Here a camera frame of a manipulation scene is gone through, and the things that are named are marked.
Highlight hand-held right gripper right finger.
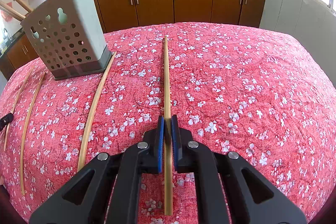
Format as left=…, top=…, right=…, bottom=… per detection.
left=171, top=114, right=307, bottom=224

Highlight brown base cabinets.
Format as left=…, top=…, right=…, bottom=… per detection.
left=0, top=0, right=267, bottom=77

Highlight grey perforated utensil holder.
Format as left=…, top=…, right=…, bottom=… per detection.
left=20, top=0, right=113, bottom=81

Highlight red floral tablecloth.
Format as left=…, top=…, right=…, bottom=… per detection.
left=0, top=22, right=336, bottom=224

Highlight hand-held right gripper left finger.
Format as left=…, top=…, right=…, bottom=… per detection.
left=29, top=116, right=165, bottom=224

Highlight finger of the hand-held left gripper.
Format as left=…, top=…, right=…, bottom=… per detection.
left=0, top=113, right=14, bottom=132

